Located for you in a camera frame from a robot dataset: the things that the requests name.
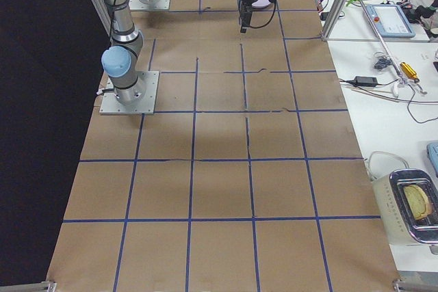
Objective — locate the green handled reacher stick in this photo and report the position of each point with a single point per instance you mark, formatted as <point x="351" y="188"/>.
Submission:
<point x="402" y="78"/>

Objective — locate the cream toaster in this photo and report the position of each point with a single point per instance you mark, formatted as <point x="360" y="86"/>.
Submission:
<point x="398" y="220"/>

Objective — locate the wooden chopstick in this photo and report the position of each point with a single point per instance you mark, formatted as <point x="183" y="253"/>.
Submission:
<point x="373" y="94"/>

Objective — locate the brown paper table cover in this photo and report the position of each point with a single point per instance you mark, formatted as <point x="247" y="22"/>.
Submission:
<point x="248" y="176"/>

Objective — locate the blue teach pendant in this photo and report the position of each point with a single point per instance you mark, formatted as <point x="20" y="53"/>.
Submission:
<point x="390" y="21"/>

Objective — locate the yellow tool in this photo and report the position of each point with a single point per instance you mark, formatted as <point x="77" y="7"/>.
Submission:
<point x="409" y="72"/>

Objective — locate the black power adapter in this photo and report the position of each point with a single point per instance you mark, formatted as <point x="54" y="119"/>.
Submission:
<point x="361" y="81"/>

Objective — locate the toast slice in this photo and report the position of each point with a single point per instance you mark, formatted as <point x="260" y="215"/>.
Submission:
<point x="418" y="201"/>

